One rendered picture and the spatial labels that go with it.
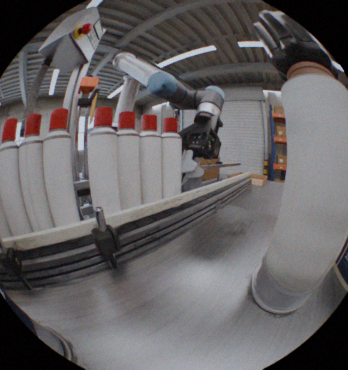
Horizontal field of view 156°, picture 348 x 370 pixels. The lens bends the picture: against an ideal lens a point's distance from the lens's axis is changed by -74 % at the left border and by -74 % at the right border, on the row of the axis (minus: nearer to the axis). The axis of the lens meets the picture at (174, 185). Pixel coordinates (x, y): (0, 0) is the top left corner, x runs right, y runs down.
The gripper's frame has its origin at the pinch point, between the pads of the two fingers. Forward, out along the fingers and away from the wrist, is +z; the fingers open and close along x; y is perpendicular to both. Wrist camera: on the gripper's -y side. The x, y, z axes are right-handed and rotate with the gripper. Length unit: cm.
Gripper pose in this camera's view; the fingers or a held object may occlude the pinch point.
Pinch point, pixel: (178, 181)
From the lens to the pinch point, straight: 35.3
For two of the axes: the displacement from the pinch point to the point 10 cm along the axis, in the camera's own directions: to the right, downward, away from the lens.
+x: 6.1, 3.5, 7.1
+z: -3.5, 9.2, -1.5
